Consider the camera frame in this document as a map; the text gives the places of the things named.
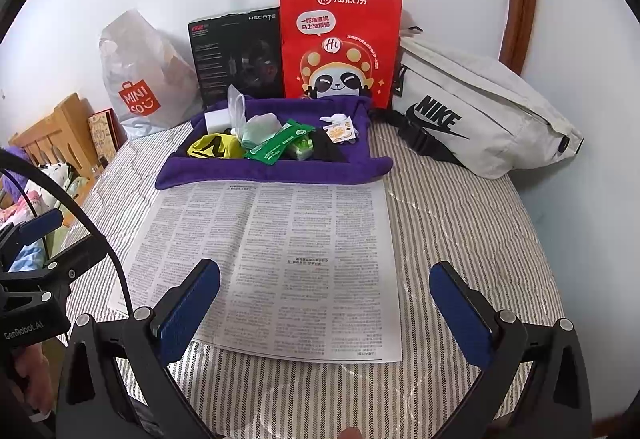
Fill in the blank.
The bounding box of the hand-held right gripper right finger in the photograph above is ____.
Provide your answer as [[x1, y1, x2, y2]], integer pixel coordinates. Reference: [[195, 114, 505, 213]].
[[427, 260, 593, 439]]

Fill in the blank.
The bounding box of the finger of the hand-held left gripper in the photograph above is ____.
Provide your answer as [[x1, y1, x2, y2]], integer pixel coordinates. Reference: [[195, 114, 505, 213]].
[[20, 208, 65, 242], [30, 239, 108, 292]]

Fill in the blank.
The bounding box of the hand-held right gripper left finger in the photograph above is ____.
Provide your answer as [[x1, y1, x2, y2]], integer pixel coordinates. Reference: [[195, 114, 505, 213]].
[[55, 258, 223, 439]]

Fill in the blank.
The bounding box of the purple cloth tray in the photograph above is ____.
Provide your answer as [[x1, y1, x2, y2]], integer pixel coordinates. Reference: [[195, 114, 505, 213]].
[[155, 96, 394, 192]]

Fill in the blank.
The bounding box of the yellow black pouch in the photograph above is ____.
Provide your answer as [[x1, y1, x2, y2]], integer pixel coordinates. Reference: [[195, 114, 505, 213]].
[[187, 132, 246, 159]]

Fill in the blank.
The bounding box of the green packet box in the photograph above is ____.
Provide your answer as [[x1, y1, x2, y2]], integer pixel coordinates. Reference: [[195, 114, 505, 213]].
[[243, 120, 307, 166]]

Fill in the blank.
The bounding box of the mint green cloth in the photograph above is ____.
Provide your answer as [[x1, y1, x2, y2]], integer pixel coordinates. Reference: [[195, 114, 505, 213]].
[[240, 115, 283, 150]]

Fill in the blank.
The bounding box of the white charger box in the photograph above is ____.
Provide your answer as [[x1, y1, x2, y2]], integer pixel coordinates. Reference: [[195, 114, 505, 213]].
[[204, 109, 233, 135]]

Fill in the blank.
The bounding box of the green tissue pack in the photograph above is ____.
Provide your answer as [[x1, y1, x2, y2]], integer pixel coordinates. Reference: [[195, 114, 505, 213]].
[[290, 129, 318, 161]]

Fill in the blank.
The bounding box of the white mesh pouch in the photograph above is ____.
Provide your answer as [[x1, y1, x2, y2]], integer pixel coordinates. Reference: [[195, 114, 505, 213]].
[[226, 86, 247, 130]]

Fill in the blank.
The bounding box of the small white sachet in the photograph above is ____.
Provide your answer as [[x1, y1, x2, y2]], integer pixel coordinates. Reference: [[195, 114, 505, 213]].
[[320, 112, 360, 145]]

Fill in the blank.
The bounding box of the person's left hand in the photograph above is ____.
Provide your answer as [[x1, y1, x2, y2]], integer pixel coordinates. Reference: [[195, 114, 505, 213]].
[[10, 344, 56, 422]]

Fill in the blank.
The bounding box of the colourful blanket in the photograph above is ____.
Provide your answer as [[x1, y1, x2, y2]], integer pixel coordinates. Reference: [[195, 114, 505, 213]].
[[0, 199, 51, 270]]

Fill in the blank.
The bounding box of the floral pillow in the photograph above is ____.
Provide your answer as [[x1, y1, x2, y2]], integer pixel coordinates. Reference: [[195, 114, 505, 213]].
[[25, 164, 76, 200]]

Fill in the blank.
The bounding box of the purple plush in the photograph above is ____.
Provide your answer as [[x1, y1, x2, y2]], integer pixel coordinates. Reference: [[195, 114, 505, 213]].
[[0, 146, 26, 207]]

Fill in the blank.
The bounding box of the striped bed sheet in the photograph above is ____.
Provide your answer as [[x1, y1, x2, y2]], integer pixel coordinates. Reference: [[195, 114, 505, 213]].
[[50, 119, 571, 439]]

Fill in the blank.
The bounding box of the patterned box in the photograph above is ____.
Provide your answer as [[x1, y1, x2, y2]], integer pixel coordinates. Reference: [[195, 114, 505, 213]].
[[87, 108, 127, 165]]

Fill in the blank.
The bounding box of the newspaper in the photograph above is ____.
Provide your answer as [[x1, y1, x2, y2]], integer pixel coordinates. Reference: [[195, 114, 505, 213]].
[[107, 179, 403, 364]]

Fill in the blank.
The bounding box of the grey plastic shopping bag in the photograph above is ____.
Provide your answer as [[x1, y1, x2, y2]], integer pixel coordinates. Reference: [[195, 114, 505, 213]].
[[98, 9, 203, 140]]

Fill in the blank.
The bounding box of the white waist bag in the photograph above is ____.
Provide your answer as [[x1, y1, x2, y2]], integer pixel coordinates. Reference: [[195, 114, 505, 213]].
[[390, 26, 585, 180]]

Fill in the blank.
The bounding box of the black headset box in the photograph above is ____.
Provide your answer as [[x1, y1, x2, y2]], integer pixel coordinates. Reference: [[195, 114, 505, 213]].
[[187, 9, 283, 109]]

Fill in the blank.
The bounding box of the red paper bag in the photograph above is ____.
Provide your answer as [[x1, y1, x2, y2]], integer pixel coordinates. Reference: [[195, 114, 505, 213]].
[[279, 0, 404, 110]]

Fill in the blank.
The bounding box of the black cable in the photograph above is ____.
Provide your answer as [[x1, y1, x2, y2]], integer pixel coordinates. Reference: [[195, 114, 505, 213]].
[[0, 148, 136, 320]]

